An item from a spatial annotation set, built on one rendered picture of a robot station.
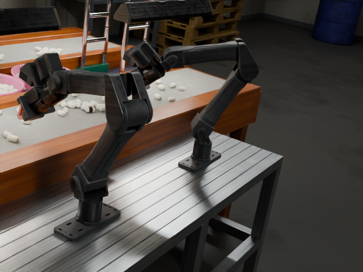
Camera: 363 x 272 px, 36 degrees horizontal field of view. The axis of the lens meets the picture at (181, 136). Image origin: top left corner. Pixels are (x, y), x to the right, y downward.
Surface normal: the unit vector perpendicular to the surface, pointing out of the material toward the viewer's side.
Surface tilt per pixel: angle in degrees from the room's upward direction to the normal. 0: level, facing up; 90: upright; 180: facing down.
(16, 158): 0
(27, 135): 0
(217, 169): 0
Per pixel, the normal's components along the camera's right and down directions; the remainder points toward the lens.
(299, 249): 0.15, -0.92
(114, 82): 0.62, -0.31
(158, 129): 0.81, 0.32
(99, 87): -0.80, 0.18
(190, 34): -0.49, 0.25
